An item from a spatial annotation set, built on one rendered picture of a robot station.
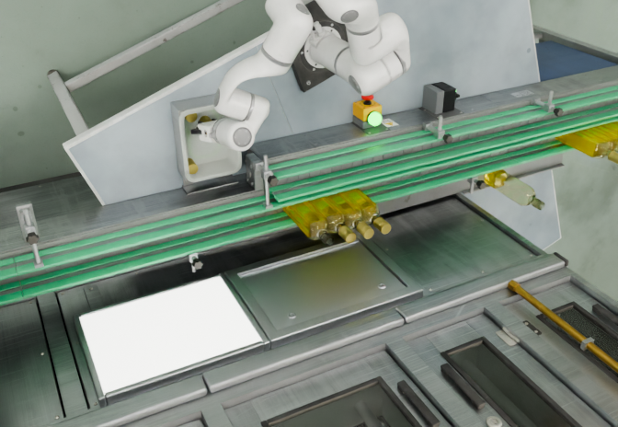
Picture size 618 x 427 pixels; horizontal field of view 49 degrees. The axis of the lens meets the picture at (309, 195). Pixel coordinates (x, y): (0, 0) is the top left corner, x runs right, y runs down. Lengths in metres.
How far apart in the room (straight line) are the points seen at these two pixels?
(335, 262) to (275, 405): 0.55
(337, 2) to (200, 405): 0.98
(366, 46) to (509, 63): 0.96
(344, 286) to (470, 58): 0.97
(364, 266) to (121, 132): 0.80
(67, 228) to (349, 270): 0.80
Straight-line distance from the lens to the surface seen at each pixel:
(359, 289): 1.95
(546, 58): 3.08
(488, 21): 2.48
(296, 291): 1.94
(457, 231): 2.30
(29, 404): 1.80
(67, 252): 1.92
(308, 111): 2.18
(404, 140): 2.20
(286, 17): 1.61
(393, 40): 1.79
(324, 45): 2.01
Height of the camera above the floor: 2.56
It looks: 51 degrees down
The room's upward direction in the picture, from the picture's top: 134 degrees clockwise
